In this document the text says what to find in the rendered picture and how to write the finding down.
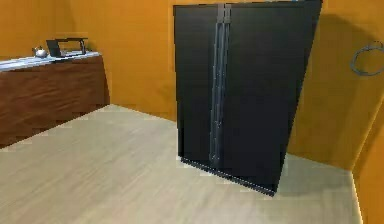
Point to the black two-door fridge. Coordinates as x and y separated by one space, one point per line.
263 100

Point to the brown wooden kitchen counter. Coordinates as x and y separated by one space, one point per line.
46 96

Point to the silver kettle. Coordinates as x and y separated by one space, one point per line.
40 52

